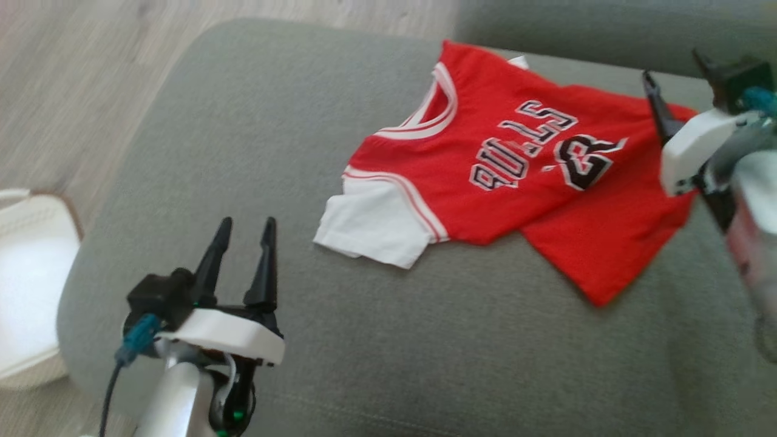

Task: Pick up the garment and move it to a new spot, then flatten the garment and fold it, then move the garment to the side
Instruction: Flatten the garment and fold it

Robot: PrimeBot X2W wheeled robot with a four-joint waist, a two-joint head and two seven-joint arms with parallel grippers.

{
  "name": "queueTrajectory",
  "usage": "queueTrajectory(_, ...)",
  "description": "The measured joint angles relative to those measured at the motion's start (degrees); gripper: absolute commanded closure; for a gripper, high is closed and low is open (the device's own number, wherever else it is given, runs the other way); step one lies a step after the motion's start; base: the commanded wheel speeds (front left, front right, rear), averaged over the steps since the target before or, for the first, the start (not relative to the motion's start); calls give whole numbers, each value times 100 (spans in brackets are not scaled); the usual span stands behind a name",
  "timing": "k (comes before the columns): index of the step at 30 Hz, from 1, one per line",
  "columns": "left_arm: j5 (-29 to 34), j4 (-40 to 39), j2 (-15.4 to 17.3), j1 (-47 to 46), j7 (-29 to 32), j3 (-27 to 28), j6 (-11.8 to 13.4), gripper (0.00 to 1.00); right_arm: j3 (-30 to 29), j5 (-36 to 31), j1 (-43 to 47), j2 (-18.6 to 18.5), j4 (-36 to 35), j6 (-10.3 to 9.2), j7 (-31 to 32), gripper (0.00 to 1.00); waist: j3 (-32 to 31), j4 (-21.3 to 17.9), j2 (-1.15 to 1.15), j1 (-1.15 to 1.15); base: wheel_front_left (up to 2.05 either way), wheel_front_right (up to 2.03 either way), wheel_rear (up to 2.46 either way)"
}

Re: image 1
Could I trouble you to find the white laundry basket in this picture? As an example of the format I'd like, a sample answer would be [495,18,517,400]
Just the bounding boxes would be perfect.
[0,188,84,390]

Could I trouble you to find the black cable teal plug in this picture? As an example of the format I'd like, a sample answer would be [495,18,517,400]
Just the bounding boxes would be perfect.
[97,313,163,437]
[742,86,777,119]

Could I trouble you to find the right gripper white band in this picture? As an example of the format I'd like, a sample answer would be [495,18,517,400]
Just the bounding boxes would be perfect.
[642,49,767,197]

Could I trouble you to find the large grey sofa ottoman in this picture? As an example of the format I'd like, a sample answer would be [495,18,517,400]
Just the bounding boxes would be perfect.
[56,18,777,437]

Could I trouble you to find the right black cable teal plug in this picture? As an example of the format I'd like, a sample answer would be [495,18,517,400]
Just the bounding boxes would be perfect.
[742,86,777,119]

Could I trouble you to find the red Bulls jersey white sleeves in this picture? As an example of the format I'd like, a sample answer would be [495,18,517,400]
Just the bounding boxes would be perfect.
[313,39,700,308]

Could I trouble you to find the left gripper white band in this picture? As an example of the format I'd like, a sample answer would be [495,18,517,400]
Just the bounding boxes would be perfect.
[158,216,287,367]

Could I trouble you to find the left black cable teal plug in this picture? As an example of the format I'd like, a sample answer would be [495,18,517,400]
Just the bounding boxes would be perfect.
[97,313,163,437]

